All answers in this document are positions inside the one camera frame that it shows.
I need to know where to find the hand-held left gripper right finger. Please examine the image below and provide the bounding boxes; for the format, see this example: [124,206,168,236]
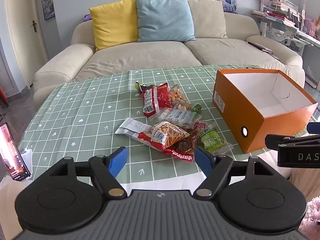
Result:
[194,146,274,197]

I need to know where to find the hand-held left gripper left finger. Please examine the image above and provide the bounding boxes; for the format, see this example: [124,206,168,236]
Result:
[47,146,128,197]

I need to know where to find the light green snack packet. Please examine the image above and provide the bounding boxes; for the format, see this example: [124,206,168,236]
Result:
[199,124,233,154]

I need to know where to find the red packet brown strips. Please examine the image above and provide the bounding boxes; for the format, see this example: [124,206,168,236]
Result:
[162,130,198,163]

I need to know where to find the orange cardboard box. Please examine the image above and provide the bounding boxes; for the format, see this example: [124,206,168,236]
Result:
[212,69,318,154]

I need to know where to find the silver white snack packet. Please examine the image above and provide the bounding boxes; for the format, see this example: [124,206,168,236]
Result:
[115,117,150,143]

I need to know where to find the red packet orange sticks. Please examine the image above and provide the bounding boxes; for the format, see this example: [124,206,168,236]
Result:
[136,121,190,150]

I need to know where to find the clear packet white balls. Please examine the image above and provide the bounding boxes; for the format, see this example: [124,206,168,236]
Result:
[149,107,202,130]

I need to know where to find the orange-brown snack packet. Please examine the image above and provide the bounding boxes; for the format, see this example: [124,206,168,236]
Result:
[167,85,187,104]

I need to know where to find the large red snack packet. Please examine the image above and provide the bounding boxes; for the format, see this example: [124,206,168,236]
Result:
[139,84,173,117]

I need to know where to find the beige cloth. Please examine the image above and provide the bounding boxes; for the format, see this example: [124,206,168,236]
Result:
[289,166,320,200]

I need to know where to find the pink fluffy cloth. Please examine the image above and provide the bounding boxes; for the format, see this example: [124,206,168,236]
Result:
[299,199,320,238]

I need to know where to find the green checked tablecloth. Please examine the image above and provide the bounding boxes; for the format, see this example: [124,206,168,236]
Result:
[19,64,308,184]

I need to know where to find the white phone stand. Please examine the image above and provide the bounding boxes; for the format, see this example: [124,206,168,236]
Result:
[21,148,33,178]

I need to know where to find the white study desk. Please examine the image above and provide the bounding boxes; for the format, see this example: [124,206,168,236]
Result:
[251,0,320,89]

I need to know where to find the beige sofa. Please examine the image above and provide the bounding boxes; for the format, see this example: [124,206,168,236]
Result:
[32,0,305,108]

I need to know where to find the smartphone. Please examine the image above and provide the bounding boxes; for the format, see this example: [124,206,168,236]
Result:
[0,122,32,182]

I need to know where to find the stack of books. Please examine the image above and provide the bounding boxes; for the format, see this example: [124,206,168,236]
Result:
[252,10,285,20]

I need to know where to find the yellow cushion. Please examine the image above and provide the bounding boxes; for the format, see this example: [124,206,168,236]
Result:
[89,0,139,52]

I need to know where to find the beige cushion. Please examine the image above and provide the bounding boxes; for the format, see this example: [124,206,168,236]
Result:
[177,0,228,39]

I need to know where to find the blue cushion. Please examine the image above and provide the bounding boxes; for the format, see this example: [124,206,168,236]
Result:
[136,0,196,43]

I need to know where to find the white door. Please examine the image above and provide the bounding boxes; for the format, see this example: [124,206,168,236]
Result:
[4,0,49,65]

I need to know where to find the wall poster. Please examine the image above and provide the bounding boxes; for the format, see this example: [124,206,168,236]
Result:
[40,0,55,21]

